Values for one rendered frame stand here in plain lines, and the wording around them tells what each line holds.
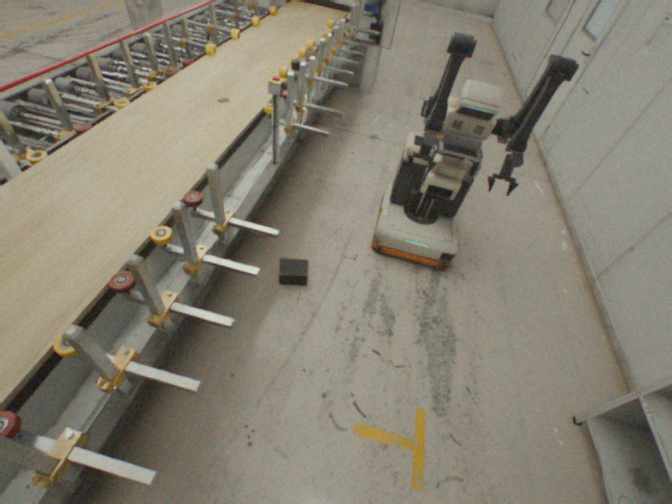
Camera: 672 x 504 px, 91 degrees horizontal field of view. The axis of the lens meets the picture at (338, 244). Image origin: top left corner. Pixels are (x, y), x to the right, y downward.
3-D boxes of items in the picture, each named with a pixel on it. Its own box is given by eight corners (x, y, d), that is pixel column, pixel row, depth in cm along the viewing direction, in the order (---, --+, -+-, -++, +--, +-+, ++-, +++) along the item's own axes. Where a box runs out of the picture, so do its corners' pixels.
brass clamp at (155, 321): (182, 300, 133) (179, 293, 129) (162, 330, 124) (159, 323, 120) (167, 296, 133) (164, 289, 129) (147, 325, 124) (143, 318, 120)
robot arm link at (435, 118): (477, 38, 143) (451, 32, 144) (478, 42, 139) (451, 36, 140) (442, 129, 175) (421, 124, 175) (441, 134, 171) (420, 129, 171)
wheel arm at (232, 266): (259, 274, 146) (259, 267, 143) (256, 280, 144) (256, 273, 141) (165, 248, 148) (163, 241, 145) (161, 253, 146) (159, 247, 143)
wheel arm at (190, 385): (202, 385, 111) (200, 380, 108) (197, 395, 109) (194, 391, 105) (81, 349, 113) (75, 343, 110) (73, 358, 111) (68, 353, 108)
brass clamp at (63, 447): (91, 437, 98) (84, 432, 95) (55, 491, 89) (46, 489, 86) (72, 431, 99) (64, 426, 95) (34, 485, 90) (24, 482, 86)
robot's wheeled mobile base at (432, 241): (380, 200, 312) (387, 178, 294) (447, 217, 309) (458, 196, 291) (369, 252, 266) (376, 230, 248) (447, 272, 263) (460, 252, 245)
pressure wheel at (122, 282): (116, 305, 126) (105, 288, 117) (122, 288, 131) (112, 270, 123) (139, 304, 127) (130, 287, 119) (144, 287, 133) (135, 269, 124)
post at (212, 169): (229, 243, 170) (217, 163, 135) (226, 248, 168) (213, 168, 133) (222, 241, 170) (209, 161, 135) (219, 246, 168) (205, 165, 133)
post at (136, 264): (175, 331, 137) (142, 255, 102) (171, 338, 135) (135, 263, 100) (167, 328, 137) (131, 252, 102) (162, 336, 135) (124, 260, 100)
